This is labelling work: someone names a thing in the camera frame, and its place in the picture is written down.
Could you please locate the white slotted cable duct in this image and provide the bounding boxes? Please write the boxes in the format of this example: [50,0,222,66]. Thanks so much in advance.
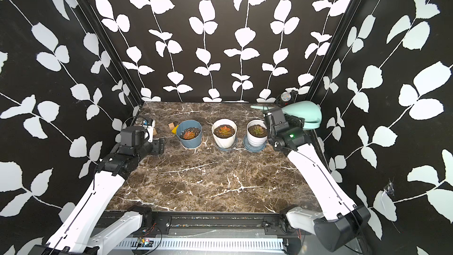
[115,238,287,252]

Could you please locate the cream ribbed plant pot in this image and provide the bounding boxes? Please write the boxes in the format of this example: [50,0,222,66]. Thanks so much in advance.
[211,119,237,148]

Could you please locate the blue ribbed plant pot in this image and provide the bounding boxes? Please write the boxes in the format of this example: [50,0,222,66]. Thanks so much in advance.
[176,120,202,149]

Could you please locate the yellow wooden block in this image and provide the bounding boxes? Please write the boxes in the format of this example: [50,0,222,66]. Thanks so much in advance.
[172,125,179,135]

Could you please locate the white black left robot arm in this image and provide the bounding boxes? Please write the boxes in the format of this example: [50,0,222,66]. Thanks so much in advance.
[29,120,165,255]

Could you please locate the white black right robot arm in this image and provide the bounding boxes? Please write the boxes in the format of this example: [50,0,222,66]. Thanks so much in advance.
[263,108,370,252]

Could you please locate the blue saucer under white pot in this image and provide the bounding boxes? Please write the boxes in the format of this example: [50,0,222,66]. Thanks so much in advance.
[243,134,267,153]

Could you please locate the red green succulent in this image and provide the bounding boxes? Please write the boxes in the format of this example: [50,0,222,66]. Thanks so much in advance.
[214,125,235,139]

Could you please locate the white ringed plant pot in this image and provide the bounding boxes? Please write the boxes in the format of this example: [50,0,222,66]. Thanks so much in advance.
[247,120,268,147]

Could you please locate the black front mounting rail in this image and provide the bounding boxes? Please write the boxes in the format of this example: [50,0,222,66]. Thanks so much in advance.
[139,211,311,237]

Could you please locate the orange red succulent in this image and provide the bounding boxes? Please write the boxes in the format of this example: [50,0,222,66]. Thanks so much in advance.
[180,128,199,140]

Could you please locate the red microphone on tripod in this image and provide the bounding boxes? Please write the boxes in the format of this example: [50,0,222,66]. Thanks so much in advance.
[276,90,298,107]

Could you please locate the mint green watering can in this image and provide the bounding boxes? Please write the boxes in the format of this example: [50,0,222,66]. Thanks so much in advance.
[250,101,322,130]

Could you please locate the blue saucer under cream pot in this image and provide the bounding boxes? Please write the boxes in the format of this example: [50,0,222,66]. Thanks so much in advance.
[215,143,236,152]

